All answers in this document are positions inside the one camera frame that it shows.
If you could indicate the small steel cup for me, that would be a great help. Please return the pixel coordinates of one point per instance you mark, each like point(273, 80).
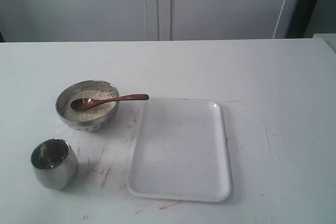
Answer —
point(54, 163)

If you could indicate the white plastic tray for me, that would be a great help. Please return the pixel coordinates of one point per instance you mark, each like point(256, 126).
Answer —
point(180, 152)

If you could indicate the steel bowl of rice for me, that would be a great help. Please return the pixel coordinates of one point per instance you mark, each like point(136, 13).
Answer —
point(91, 119)

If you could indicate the brown wooden spoon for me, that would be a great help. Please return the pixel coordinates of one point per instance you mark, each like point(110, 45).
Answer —
point(87, 103)

